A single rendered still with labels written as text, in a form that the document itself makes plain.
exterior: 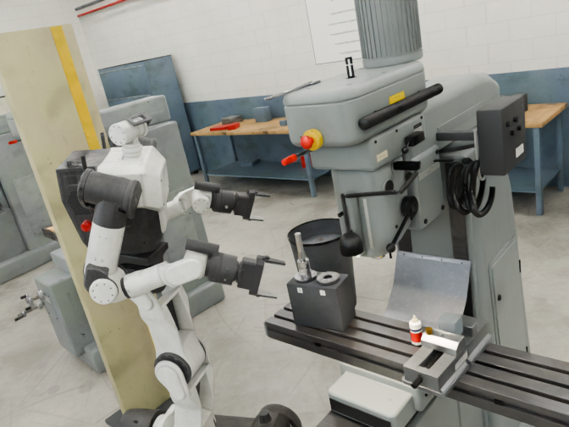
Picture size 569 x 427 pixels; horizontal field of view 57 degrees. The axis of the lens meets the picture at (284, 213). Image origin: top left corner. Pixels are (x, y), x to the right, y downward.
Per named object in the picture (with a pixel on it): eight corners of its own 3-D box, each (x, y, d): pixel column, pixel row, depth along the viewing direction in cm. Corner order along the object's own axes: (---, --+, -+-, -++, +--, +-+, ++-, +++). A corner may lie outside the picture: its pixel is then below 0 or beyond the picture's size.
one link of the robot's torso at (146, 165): (68, 274, 160) (44, 161, 146) (92, 227, 191) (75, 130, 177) (167, 267, 163) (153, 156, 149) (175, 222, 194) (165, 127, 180)
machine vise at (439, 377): (444, 398, 158) (440, 368, 154) (400, 382, 168) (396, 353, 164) (494, 338, 180) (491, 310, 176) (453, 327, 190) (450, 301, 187)
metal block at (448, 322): (455, 340, 169) (454, 324, 167) (439, 335, 173) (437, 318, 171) (463, 331, 173) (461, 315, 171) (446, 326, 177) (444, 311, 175)
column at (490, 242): (505, 489, 232) (480, 146, 181) (412, 449, 263) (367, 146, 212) (542, 417, 266) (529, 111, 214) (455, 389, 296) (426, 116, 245)
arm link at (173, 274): (207, 275, 148) (162, 292, 149) (209, 263, 157) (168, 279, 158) (196, 256, 147) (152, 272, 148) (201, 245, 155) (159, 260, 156)
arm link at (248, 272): (256, 302, 153) (215, 294, 151) (256, 288, 162) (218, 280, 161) (265, 262, 149) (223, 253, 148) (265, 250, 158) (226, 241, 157)
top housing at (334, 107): (354, 148, 143) (345, 90, 138) (283, 148, 160) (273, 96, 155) (433, 107, 174) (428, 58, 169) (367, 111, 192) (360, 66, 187)
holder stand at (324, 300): (343, 332, 201) (334, 285, 195) (294, 324, 213) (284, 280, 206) (356, 315, 211) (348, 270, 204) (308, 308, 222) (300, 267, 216)
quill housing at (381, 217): (389, 264, 167) (376, 169, 157) (337, 256, 181) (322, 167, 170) (418, 240, 180) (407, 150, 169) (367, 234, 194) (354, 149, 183)
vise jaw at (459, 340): (456, 357, 164) (455, 346, 162) (421, 346, 172) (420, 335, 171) (466, 346, 168) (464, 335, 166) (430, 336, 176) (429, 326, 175)
